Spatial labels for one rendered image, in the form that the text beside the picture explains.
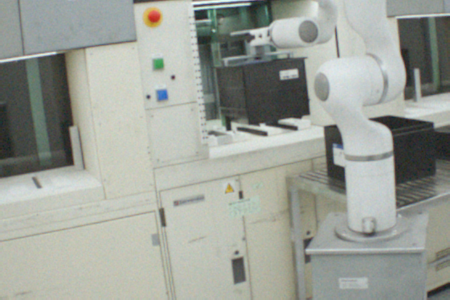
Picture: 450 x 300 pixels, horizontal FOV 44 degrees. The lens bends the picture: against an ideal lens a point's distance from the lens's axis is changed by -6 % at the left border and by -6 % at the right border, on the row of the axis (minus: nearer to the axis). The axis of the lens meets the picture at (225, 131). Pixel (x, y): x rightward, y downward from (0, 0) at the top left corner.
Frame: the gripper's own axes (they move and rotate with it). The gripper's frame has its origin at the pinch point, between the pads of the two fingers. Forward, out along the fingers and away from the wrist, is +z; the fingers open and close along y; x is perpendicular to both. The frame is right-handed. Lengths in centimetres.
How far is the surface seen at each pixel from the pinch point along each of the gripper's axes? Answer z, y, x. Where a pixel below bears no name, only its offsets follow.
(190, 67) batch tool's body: 15.7, -16.6, -7.3
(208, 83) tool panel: 106, 24, -19
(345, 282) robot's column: -59, -13, -58
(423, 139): -27, 41, -36
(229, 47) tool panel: 104, 37, -3
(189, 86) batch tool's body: 15.8, -18.0, -13.4
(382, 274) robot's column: -66, -6, -56
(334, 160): -5.5, 21.2, -42.2
